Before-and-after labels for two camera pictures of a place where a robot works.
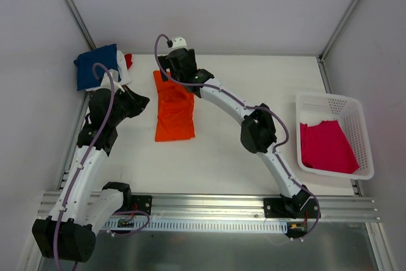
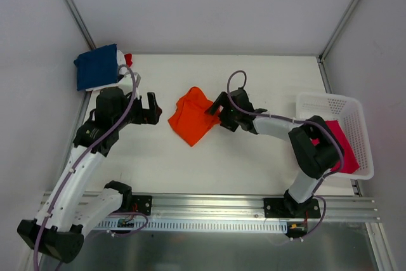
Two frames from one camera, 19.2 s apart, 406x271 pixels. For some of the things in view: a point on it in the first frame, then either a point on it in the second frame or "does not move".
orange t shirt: [175, 110] → [189, 120]
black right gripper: [177, 66] → [225, 110]
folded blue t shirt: [85, 62] does not move
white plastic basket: [313, 108] does not move
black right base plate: [297, 208] does not move
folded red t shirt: [128, 58] does not move
